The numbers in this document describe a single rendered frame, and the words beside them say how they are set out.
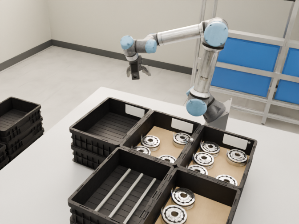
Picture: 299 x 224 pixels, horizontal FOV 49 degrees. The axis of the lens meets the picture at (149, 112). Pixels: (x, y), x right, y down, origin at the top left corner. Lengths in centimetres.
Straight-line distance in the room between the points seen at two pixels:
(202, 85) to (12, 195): 112
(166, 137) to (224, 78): 184
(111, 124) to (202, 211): 78
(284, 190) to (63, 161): 119
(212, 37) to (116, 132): 73
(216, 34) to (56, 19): 388
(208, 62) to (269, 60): 172
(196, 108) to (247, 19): 254
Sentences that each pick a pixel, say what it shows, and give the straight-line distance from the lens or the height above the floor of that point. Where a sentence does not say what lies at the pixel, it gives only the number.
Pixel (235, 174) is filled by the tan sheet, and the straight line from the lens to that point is 168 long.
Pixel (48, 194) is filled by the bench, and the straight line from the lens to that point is 171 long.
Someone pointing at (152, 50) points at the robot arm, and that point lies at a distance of 181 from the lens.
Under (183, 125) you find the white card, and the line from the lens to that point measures 184.
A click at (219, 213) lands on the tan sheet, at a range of 148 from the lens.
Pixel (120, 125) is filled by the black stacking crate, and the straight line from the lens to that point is 191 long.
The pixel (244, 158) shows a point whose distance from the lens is 175.
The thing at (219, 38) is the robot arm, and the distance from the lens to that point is 171.
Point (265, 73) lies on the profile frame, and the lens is 346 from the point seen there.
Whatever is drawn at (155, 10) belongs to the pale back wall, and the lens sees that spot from 450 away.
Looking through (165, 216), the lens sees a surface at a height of 86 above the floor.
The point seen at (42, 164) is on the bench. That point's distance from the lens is 189.
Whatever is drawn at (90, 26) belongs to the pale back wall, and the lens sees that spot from 501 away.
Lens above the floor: 190
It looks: 32 degrees down
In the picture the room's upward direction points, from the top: 4 degrees clockwise
